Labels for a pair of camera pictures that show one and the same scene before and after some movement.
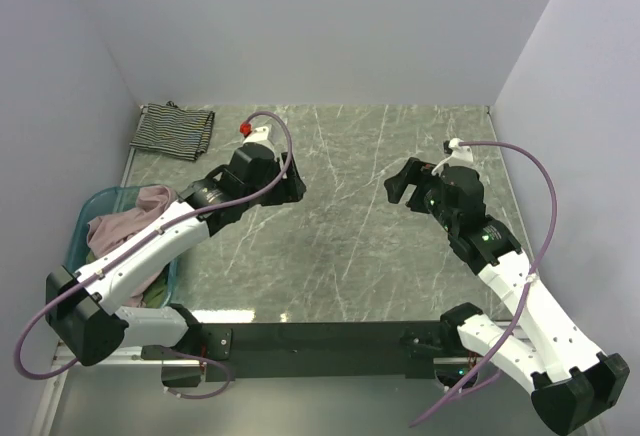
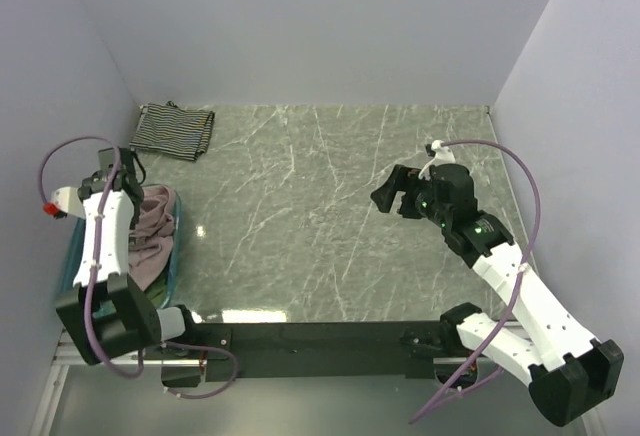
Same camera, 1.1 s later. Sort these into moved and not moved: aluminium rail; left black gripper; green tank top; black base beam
Moved: left black gripper
Not moved: green tank top; black base beam; aluminium rail
